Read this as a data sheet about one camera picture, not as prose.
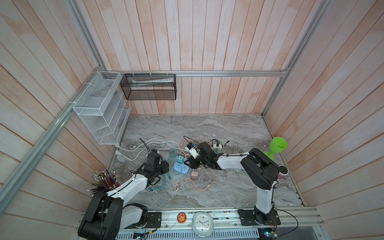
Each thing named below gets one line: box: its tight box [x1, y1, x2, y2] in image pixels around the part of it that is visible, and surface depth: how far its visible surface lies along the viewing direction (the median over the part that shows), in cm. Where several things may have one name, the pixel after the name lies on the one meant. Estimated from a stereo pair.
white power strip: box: [213, 144, 222, 154], surface depth 94 cm
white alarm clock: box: [192, 211, 214, 237], surface depth 71 cm
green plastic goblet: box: [263, 136, 289, 161], surface depth 87 cm
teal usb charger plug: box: [176, 155, 184, 164], surface depth 90 cm
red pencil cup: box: [87, 169, 121, 196], surface depth 73 cm
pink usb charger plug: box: [191, 171, 199, 180], surface depth 89 cm
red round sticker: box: [177, 212, 187, 224], surface depth 76 cm
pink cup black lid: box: [278, 165, 289, 180], surface depth 87 cm
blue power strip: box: [173, 161, 190, 174], surface depth 90 cm
